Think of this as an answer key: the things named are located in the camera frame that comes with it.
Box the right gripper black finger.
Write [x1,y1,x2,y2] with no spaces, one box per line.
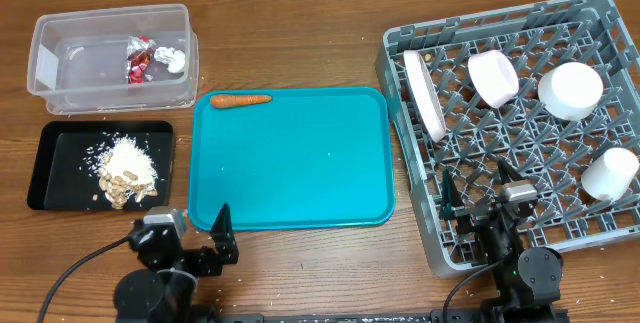
[439,169,464,220]
[497,158,523,185]

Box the peanut shells pile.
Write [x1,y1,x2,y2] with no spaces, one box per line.
[80,133,159,210]

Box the pink bowl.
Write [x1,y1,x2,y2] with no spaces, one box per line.
[468,50,519,108]

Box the white cup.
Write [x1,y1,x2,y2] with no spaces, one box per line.
[581,147,639,201]

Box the white bowl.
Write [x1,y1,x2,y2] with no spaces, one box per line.
[538,62,604,121]

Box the white round plate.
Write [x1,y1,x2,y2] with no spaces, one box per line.
[403,50,446,143]

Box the white tissue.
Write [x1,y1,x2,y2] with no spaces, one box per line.
[154,47,186,74]

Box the red snack wrapper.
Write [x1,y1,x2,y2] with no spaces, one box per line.
[126,36,156,84]

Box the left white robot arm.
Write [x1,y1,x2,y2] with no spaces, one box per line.
[37,204,239,323]

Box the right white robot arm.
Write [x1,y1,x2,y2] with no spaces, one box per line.
[396,159,569,322]

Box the grey dishwasher rack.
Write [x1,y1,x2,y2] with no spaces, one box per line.
[376,0,639,278]

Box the teal serving tray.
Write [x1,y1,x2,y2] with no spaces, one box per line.
[188,86,396,231]

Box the black plastic tray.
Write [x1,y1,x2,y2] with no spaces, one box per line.
[27,121,175,211]

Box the orange carrot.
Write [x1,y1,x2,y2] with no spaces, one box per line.
[210,94,272,109]

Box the clear plastic bin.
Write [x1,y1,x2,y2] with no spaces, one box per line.
[27,4,199,115]

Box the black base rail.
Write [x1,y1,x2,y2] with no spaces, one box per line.
[214,307,571,323]

